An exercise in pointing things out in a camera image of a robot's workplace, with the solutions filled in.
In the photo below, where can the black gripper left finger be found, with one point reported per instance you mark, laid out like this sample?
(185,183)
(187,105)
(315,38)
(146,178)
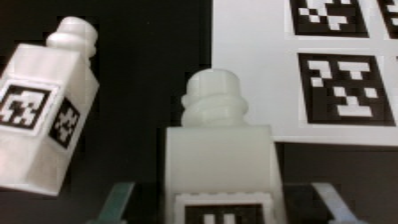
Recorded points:
(116,204)

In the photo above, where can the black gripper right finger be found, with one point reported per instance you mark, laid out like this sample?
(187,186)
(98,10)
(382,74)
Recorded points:
(343,216)

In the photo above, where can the white tag marker sheet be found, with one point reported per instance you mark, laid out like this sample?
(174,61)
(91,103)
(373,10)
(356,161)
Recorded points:
(311,50)

